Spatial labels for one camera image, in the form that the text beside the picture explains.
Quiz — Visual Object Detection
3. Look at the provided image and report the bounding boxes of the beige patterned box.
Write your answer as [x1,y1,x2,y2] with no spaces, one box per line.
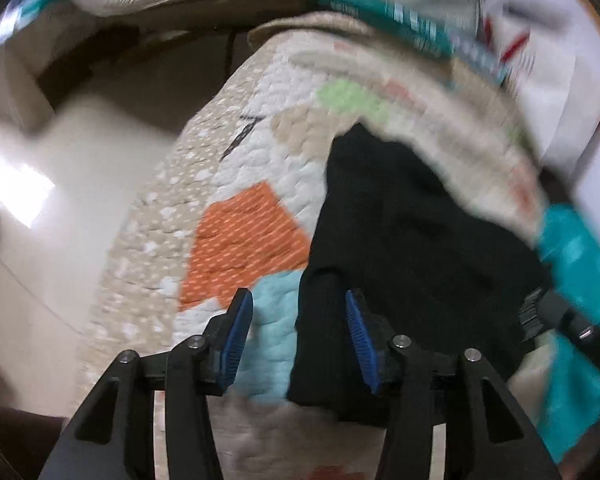
[0,0,81,131]

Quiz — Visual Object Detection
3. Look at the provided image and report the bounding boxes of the teal star blanket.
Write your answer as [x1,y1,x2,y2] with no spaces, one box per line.
[534,202,600,466]

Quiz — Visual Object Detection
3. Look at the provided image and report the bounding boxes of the white pillow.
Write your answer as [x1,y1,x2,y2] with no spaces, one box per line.
[480,0,600,211]

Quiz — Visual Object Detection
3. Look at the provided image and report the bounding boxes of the long green packet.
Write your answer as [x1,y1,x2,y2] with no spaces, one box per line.
[312,0,456,60]

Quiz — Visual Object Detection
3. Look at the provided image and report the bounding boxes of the black pants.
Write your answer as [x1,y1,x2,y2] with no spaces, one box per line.
[286,122,556,427]

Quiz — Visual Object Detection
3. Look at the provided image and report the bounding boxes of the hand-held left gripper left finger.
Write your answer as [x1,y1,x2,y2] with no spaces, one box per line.
[39,287,255,480]

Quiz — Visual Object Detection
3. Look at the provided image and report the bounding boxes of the quilted patchwork blanket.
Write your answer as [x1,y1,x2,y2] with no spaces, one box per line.
[75,12,553,480]

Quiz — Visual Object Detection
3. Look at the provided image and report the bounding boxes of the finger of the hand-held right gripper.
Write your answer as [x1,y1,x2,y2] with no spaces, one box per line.
[521,287,600,371]

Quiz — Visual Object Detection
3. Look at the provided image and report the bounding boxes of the teal box with shapes print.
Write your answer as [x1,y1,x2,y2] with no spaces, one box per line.
[449,34,512,88]

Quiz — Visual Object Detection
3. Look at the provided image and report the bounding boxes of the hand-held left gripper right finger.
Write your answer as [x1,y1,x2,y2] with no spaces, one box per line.
[344,289,563,480]

